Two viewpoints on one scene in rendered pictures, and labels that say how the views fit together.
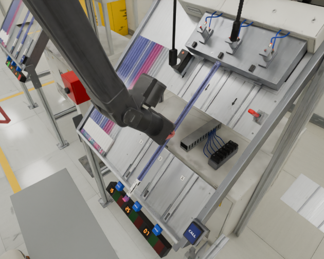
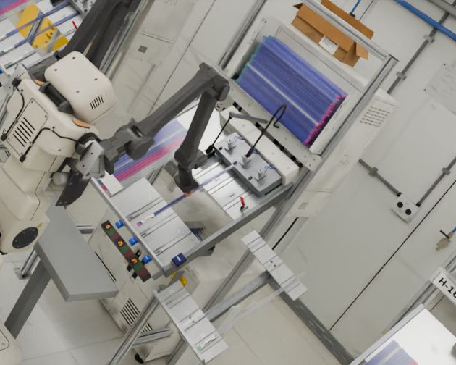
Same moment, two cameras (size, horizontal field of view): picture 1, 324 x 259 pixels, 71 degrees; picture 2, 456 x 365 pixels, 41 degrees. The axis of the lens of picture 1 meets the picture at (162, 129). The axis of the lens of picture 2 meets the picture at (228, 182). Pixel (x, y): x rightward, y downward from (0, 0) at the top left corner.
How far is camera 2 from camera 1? 202 cm
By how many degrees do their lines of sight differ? 27
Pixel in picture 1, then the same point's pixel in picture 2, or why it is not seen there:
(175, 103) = (164, 193)
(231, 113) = (227, 201)
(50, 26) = (200, 122)
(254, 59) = (253, 174)
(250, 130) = (236, 214)
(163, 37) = not seen: hidden behind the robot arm
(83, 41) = (202, 129)
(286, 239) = not seen: outside the picture
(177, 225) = (164, 258)
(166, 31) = not seen: hidden behind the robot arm
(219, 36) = (238, 151)
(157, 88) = (203, 160)
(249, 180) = (214, 275)
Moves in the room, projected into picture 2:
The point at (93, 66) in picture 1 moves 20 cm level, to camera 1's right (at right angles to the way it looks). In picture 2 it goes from (197, 137) to (242, 161)
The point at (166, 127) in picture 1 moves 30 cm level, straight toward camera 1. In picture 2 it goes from (194, 184) to (193, 219)
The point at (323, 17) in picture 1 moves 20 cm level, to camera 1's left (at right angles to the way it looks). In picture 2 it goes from (292, 168) to (255, 148)
